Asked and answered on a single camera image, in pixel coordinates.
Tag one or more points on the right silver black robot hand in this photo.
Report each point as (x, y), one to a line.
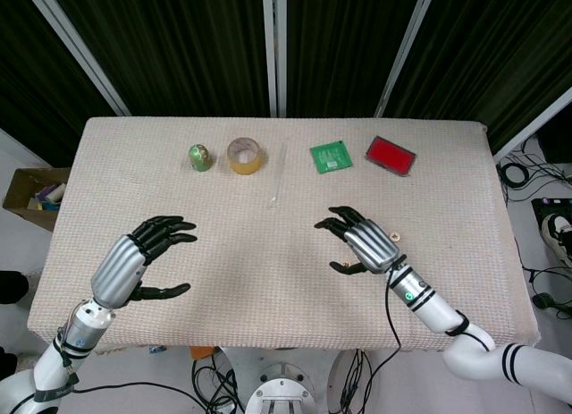
(373, 246)

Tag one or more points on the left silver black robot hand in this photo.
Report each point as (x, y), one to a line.
(114, 271)

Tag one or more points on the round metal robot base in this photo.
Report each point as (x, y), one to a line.
(281, 389)

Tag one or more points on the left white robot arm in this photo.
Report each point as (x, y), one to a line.
(82, 329)

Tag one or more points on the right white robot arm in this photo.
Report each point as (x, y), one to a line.
(435, 313)

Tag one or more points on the red ink stamp pad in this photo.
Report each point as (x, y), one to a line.
(391, 155)

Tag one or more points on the green foil packet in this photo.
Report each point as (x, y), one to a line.
(330, 157)

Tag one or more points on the white roll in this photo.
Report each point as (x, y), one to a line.
(54, 191)

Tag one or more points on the purple item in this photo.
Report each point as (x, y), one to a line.
(44, 191)

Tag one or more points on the beige woven tablecloth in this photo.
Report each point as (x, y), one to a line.
(268, 275)

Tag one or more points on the clear plastic tube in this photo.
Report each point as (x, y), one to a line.
(279, 177)

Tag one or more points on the orange tag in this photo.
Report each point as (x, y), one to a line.
(201, 352)

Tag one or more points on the brown cardboard box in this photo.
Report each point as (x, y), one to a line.
(18, 195)

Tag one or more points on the green wrapped small jar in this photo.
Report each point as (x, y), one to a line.
(199, 157)

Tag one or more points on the yellow packing tape roll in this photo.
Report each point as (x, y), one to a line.
(246, 167)

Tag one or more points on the black white sneaker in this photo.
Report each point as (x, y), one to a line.
(558, 235)

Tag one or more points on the dark green curtain panel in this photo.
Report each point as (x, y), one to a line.
(348, 43)
(500, 52)
(179, 43)
(27, 74)

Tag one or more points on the white frame post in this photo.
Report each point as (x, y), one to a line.
(406, 52)
(76, 47)
(532, 123)
(273, 52)

